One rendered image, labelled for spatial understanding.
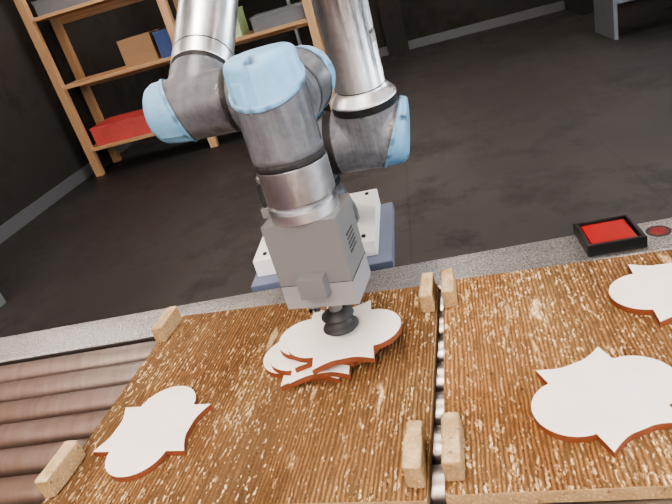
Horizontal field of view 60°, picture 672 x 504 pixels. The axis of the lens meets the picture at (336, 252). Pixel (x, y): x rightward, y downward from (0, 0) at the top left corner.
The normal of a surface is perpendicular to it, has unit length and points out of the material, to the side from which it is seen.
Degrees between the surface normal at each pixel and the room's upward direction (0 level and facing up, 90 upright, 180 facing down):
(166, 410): 0
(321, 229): 90
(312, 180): 90
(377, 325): 0
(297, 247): 90
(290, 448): 0
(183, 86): 43
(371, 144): 95
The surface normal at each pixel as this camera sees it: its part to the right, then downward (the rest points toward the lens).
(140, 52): 0.02, 0.44
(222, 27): 0.75, -0.26
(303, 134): 0.58, 0.22
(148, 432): -0.25, -0.86
